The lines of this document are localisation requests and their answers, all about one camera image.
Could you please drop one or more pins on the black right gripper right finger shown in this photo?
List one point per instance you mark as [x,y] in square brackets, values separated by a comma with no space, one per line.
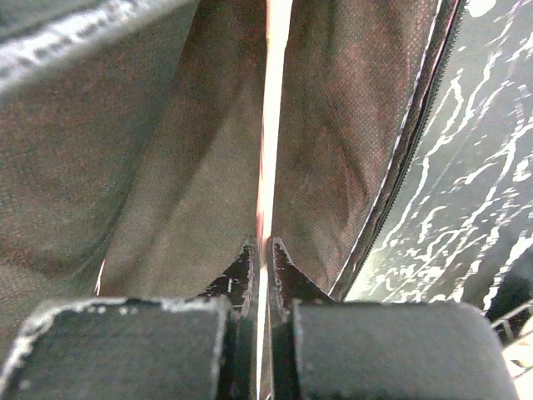
[323,349]

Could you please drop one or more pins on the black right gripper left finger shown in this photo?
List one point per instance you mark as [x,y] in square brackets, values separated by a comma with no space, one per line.
[142,348]

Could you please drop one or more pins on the pink racket bag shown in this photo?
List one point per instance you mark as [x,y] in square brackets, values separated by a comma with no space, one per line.
[130,139]

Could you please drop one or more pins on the black wire rack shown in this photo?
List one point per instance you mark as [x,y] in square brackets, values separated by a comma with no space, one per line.
[514,330]

